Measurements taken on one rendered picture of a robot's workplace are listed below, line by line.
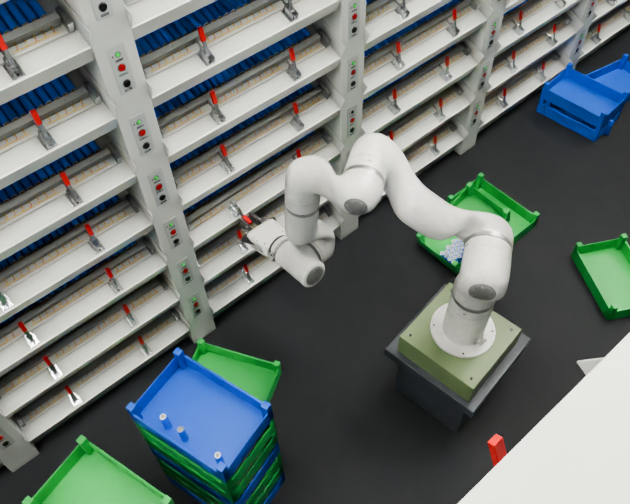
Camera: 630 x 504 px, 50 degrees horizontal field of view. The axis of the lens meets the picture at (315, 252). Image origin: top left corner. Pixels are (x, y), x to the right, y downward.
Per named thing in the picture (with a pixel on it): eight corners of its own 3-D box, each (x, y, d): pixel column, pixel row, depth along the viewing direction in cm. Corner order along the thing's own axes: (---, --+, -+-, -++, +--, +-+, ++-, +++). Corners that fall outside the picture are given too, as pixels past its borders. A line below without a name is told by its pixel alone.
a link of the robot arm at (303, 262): (298, 233, 196) (273, 249, 193) (328, 256, 189) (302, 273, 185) (300, 253, 202) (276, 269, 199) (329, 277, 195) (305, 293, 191)
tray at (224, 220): (337, 158, 232) (344, 145, 224) (192, 252, 210) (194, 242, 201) (302, 114, 235) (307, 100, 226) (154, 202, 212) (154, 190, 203)
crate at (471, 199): (456, 274, 255) (455, 266, 248) (418, 243, 264) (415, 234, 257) (510, 220, 258) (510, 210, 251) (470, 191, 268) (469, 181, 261)
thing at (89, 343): (178, 303, 221) (180, 291, 209) (7, 418, 199) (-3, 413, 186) (143, 254, 224) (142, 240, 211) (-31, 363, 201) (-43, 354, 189)
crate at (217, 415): (274, 416, 172) (271, 403, 165) (225, 484, 162) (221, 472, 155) (183, 360, 182) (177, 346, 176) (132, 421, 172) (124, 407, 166)
